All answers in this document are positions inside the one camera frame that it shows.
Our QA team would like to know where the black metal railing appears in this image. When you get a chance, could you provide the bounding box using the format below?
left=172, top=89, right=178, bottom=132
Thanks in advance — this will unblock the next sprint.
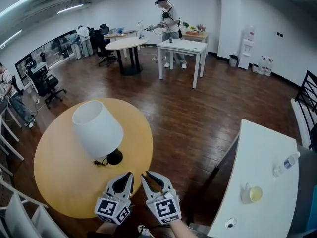
left=294, top=70, right=317, bottom=150

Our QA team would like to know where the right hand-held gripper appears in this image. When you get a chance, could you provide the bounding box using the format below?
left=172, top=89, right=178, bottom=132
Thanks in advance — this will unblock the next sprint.
left=140, top=170, right=183, bottom=225

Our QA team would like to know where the white square table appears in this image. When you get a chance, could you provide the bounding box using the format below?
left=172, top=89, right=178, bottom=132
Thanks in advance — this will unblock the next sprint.
left=157, top=39, right=208, bottom=89

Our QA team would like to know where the long ceiling tube light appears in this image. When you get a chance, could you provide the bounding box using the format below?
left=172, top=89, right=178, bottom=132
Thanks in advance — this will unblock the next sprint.
left=56, top=3, right=85, bottom=15
left=0, top=30, right=23, bottom=49
left=0, top=0, right=35, bottom=17

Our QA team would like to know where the clear plastic water bottle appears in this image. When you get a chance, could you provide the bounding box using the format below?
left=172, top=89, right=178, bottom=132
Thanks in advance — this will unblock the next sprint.
left=272, top=151, right=301, bottom=178

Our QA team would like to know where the wide dark window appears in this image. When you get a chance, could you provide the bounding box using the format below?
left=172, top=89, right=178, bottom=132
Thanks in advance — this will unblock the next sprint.
left=14, top=29, right=78, bottom=86

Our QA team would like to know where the long wooden desk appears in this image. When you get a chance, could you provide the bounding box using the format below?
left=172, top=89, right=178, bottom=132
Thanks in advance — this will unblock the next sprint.
left=103, top=28, right=139, bottom=40

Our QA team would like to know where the wooden side table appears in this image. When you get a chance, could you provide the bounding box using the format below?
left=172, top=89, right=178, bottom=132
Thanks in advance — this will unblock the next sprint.
left=182, top=31, right=210, bottom=44

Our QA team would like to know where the clear water jug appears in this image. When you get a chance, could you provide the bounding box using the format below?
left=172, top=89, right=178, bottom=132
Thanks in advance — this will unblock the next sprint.
left=264, top=57, right=274, bottom=77
left=257, top=56, right=267, bottom=75

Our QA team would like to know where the white shelf unit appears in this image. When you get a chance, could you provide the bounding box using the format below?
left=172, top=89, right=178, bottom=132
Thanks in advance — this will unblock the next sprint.
left=0, top=177, right=68, bottom=238

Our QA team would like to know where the pale yellow cup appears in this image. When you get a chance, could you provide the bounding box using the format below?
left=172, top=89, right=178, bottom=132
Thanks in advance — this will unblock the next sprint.
left=241, top=182, right=263, bottom=205

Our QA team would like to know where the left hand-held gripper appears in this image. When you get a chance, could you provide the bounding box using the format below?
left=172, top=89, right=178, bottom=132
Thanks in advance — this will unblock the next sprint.
left=94, top=172, right=135, bottom=225

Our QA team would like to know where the light round table black base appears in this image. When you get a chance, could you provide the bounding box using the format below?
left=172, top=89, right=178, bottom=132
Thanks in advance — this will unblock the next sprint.
left=105, top=36, right=149, bottom=76

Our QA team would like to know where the person's white shoe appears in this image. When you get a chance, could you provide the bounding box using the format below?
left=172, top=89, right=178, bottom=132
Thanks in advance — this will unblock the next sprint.
left=137, top=224, right=155, bottom=238

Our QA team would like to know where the person's left forearm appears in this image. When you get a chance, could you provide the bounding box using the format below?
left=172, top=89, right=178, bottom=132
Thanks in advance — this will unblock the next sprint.
left=95, top=222, right=110, bottom=234

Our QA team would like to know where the round wooden table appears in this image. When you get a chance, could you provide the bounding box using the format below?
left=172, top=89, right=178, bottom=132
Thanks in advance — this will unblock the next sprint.
left=33, top=97, right=154, bottom=219

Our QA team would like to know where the white water dispenser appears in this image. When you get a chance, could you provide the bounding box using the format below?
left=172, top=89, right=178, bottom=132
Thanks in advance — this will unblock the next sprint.
left=238, top=25, right=256, bottom=71

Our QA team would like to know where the person's right forearm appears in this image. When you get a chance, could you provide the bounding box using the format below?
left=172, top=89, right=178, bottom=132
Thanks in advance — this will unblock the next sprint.
left=169, top=219, right=199, bottom=238

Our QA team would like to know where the white rectangular table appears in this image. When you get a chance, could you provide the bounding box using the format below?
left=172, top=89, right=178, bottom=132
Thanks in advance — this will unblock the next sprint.
left=207, top=119, right=300, bottom=238

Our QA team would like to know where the white shade table lamp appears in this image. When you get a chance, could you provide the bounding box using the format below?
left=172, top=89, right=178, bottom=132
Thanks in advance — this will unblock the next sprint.
left=71, top=100, right=124, bottom=167

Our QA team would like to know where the grey trash bin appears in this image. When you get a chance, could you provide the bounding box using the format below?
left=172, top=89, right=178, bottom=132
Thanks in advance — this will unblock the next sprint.
left=228, top=54, right=239, bottom=68

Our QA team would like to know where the dark brown table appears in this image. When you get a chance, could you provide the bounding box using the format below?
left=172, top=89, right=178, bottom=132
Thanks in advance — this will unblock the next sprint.
left=296, top=144, right=317, bottom=238

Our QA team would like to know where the silver desk lamp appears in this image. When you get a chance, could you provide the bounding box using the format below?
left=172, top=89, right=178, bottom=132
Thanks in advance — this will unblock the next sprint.
left=137, top=21, right=146, bottom=39

